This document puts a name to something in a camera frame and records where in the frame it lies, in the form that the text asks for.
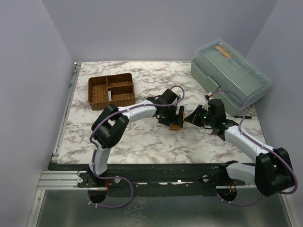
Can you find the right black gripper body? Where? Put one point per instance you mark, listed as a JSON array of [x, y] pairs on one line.
[[204, 117]]

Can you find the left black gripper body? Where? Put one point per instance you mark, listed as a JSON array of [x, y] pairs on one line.
[[169, 116]]

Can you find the yellow leather card holder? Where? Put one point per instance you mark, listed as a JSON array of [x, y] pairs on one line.
[[174, 126]]

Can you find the black silver-edged credit card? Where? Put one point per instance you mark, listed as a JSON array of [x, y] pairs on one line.
[[109, 95]]

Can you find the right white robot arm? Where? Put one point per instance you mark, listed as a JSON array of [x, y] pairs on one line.
[[272, 171]]

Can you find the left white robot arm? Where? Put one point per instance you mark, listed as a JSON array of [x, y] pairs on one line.
[[109, 127]]

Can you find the small black green screwdriver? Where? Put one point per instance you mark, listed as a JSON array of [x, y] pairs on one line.
[[242, 116]]

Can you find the clear lid plastic toolbox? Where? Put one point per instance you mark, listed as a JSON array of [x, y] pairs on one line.
[[235, 81]]

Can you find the brown woven basket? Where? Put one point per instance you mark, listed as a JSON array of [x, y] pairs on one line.
[[120, 85]]

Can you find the orange tool inside toolbox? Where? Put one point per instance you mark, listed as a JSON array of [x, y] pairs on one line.
[[223, 52]]

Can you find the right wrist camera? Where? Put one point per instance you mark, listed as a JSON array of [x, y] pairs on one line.
[[208, 97]]

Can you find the aluminium rail frame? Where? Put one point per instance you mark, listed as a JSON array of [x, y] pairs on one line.
[[33, 220]]

